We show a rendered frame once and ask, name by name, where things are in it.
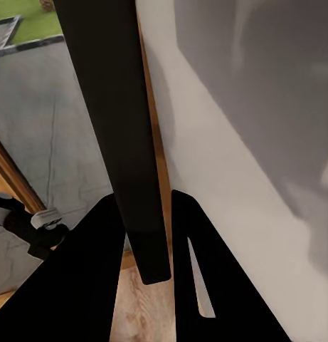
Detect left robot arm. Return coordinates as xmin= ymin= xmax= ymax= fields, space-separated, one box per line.
xmin=0 ymin=192 xmax=72 ymax=261

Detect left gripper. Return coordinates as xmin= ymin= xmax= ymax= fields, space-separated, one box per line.
xmin=16 ymin=215 xmax=72 ymax=261

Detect poster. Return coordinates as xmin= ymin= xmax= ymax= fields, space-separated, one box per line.
xmin=53 ymin=0 xmax=171 ymax=285

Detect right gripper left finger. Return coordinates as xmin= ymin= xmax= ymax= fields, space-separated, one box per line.
xmin=0 ymin=194 xmax=127 ymax=342

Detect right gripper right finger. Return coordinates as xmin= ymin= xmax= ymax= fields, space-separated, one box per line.
xmin=171 ymin=190 xmax=290 ymax=342

